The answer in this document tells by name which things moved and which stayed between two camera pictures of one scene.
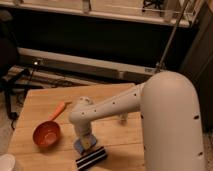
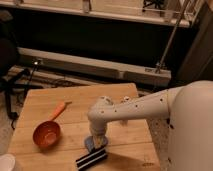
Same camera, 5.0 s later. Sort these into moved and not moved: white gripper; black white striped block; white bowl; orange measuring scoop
Moved: white gripper
Not moved: orange measuring scoop; white bowl; black white striped block
